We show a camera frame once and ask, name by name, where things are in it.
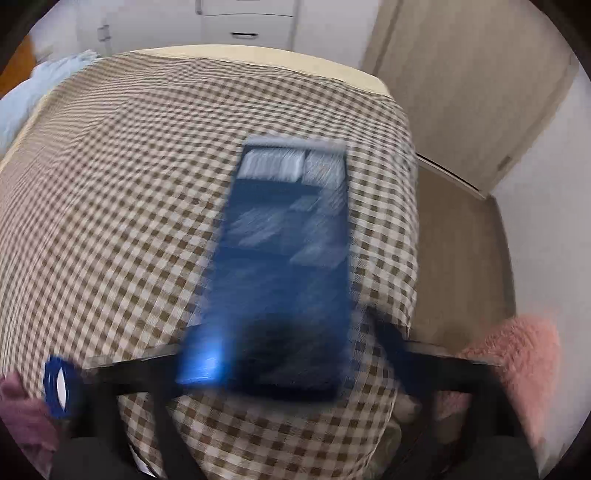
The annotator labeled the light blue duvet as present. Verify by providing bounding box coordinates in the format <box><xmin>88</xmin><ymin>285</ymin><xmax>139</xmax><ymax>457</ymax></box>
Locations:
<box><xmin>0</xmin><ymin>51</ymin><xmax>100</xmax><ymax>153</ymax></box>

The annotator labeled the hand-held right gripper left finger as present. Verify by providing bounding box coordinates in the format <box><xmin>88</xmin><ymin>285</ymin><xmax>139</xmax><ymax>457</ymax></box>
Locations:
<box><xmin>48</xmin><ymin>346</ymin><xmax>208</xmax><ymax>480</ymax></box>

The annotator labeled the blue carton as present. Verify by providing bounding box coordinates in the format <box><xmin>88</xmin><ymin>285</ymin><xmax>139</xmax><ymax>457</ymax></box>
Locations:
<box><xmin>174</xmin><ymin>136</ymin><xmax>352</xmax><ymax>401</ymax></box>

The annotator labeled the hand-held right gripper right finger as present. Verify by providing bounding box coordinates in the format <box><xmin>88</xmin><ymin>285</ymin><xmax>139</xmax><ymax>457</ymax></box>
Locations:
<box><xmin>367</xmin><ymin>311</ymin><xmax>540</xmax><ymax>480</ymax></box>

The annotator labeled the blue jar lid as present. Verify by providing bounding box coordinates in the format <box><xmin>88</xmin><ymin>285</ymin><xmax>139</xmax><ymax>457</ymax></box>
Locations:
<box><xmin>44</xmin><ymin>355</ymin><xmax>86</xmax><ymax>418</ymax></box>

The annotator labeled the white wardrobe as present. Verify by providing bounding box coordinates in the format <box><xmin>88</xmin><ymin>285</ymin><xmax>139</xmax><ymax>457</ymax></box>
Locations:
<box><xmin>74</xmin><ymin>0</ymin><xmax>301</xmax><ymax>51</ymax></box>

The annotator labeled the pink fluffy rug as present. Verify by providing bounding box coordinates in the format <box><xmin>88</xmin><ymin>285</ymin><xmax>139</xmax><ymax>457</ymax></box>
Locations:
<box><xmin>434</xmin><ymin>316</ymin><xmax>561</xmax><ymax>448</ymax></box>

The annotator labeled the purple cloth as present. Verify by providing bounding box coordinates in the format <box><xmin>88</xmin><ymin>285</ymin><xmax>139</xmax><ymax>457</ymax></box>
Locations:
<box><xmin>0</xmin><ymin>371</ymin><xmax>61</xmax><ymax>462</ymax></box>

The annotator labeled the beige door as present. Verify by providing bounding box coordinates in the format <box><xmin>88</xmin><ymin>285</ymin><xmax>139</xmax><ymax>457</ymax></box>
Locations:
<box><xmin>360</xmin><ymin>0</ymin><xmax>578</xmax><ymax>195</ymax></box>

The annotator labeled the brown checkered bedspread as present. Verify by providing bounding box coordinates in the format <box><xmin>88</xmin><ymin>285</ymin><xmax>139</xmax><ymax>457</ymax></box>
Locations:
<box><xmin>0</xmin><ymin>51</ymin><xmax>419</xmax><ymax>480</ymax></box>

